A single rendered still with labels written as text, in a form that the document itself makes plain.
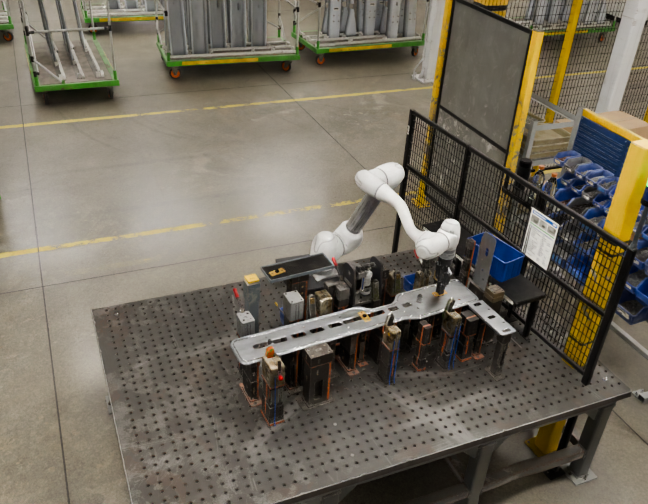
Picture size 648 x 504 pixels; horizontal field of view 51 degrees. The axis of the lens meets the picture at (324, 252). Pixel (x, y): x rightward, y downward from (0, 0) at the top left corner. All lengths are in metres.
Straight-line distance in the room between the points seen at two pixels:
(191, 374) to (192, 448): 0.49
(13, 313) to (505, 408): 3.54
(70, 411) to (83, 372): 0.35
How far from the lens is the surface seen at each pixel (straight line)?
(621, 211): 3.50
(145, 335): 3.90
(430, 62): 10.30
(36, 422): 4.56
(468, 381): 3.72
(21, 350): 5.10
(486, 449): 3.62
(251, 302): 3.54
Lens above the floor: 3.16
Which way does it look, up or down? 33 degrees down
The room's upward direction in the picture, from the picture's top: 4 degrees clockwise
